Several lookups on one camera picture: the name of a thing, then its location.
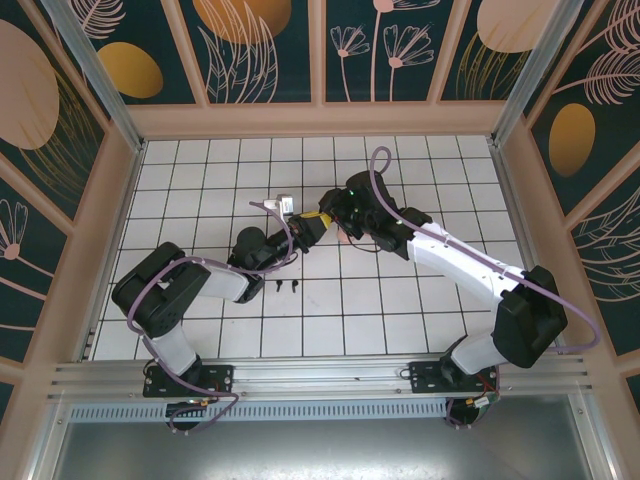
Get grey metal sheet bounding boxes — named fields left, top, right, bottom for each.
left=47, top=418, right=601, bottom=480

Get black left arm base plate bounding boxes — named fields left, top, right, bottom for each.
left=143, top=364, right=235, bottom=399

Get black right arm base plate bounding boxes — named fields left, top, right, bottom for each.
left=409, top=360, right=501, bottom=396

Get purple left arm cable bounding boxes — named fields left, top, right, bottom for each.
left=127, top=199, right=296, bottom=437

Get aluminium corner post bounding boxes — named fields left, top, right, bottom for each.
left=489, top=0, right=587, bottom=147
left=42, top=0, right=147, bottom=154
left=569, top=394, right=619, bottom=480
left=27, top=399, right=71, bottom=480

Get slotted grey cable duct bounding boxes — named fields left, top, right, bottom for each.
left=64, top=402, right=454, bottom=422

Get aluminium mounting rail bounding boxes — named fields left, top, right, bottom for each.
left=47, top=359, right=594, bottom=402

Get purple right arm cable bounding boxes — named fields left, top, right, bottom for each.
left=370, top=145, right=601, bottom=432

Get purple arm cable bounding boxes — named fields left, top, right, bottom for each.
left=127, top=199, right=296, bottom=437
left=370, top=145, right=601, bottom=432

